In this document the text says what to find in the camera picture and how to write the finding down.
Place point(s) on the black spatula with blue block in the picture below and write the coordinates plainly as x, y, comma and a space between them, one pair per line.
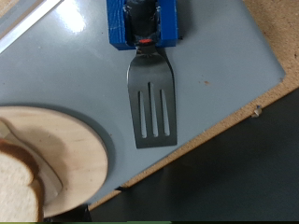
152, 93

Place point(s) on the small metal bracket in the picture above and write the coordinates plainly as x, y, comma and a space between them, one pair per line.
256, 111

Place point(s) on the silver toaster oven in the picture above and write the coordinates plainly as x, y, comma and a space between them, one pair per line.
78, 77

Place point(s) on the white bread slice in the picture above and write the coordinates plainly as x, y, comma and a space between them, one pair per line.
15, 186

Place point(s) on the round wooden cutting board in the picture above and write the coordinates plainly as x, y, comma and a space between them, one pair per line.
78, 149

